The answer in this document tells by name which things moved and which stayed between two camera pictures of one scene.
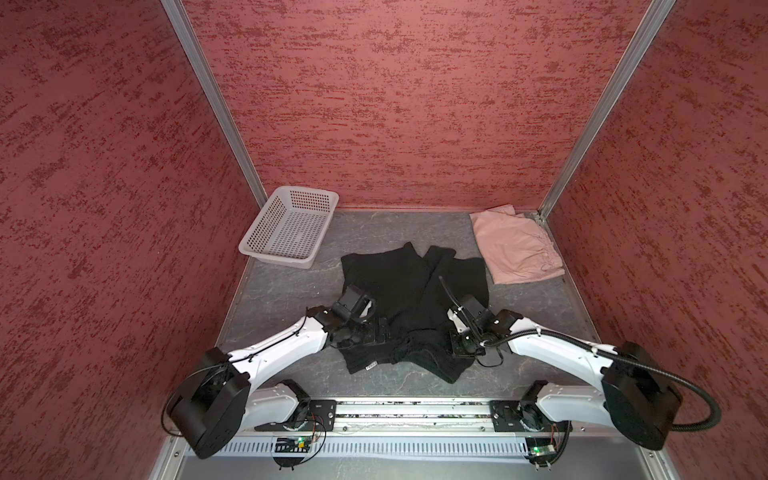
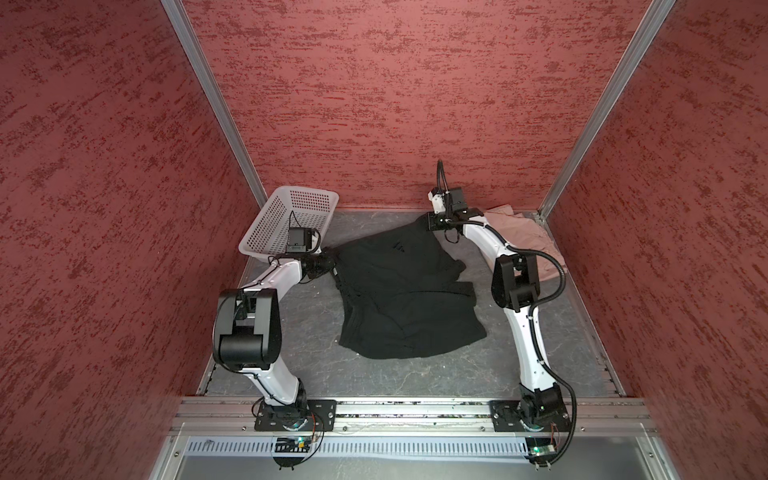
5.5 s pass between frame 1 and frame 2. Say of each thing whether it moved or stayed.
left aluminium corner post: stayed
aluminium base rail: stayed
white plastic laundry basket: stayed
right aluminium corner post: stayed
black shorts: moved
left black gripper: moved
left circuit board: stayed
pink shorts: stayed
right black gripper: moved
